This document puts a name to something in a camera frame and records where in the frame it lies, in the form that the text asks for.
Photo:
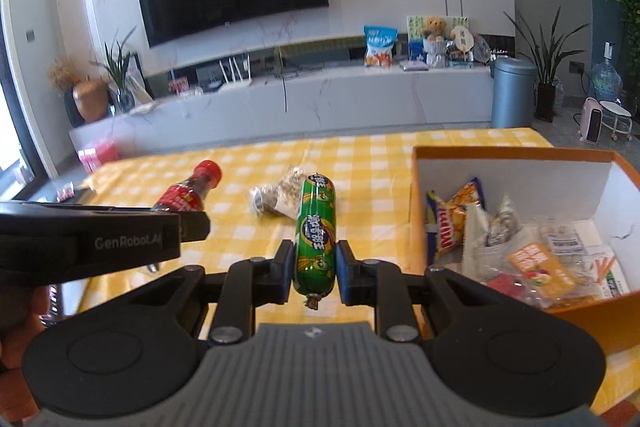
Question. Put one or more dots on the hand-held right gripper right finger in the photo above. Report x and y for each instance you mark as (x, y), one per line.
(345, 272)

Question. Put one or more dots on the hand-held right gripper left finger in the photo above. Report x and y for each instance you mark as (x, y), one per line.
(285, 272)

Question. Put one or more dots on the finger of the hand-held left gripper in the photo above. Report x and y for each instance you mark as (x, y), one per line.
(195, 227)

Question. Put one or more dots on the cola bottle shaped candy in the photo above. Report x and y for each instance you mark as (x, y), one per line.
(187, 192)

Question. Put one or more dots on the green sausage stick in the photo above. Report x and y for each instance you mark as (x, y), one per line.
(314, 227)

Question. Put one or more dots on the orange cardboard box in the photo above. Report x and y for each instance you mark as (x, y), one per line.
(590, 332)

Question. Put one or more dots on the white breadstick packet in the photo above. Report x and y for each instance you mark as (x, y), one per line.
(612, 279)

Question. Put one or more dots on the red packet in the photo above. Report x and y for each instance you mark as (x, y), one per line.
(65, 194)

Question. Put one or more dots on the clear bag of puffed crackers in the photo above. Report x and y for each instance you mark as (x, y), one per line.
(285, 197)

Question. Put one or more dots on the pink box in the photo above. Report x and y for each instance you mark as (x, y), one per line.
(100, 157)

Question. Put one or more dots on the yellow checkered tablecloth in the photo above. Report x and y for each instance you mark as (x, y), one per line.
(365, 177)

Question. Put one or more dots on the yellow chip bag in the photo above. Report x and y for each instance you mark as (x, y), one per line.
(452, 222)

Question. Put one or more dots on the white clear snack bag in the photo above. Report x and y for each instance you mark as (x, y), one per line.
(475, 247)

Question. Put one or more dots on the small red box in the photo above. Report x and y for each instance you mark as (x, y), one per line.
(178, 86)

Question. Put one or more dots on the copper vase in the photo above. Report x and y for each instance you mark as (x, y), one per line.
(91, 102)

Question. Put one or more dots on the white router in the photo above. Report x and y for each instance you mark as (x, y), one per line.
(235, 84)

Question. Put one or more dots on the green plant in glass vase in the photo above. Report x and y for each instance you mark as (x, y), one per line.
(120, 82)

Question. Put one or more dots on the grey pointed snack packet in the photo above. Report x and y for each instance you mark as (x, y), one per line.
(505, 224)

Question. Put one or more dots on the dried flower bunch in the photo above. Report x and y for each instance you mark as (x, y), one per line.
(62, 72)

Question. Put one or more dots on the white marble console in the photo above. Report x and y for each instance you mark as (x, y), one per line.
(350, 102)

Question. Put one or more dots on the blue snack bag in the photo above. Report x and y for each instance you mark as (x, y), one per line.
(380, 47)

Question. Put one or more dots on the grey trash can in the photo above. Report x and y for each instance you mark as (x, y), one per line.
(512, 94)

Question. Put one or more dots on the teddy bear bouquet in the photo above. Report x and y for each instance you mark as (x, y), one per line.
(433, 39)

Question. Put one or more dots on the green picture card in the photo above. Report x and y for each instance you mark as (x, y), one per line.
(414, 32)

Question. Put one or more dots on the round hand fan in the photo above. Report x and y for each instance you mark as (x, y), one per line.
(462, 39)

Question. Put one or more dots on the potted long-leaf plant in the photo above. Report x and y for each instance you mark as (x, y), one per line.
(545, 92)

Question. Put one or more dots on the pink heater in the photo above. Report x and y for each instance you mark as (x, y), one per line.
(592, 122)

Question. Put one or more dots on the white round stool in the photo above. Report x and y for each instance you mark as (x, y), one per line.
(615, 112)

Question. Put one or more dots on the large water bottle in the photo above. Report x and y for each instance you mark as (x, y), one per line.
(606, 79)

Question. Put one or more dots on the wall outlet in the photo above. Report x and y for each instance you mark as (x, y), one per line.
(577, 67)

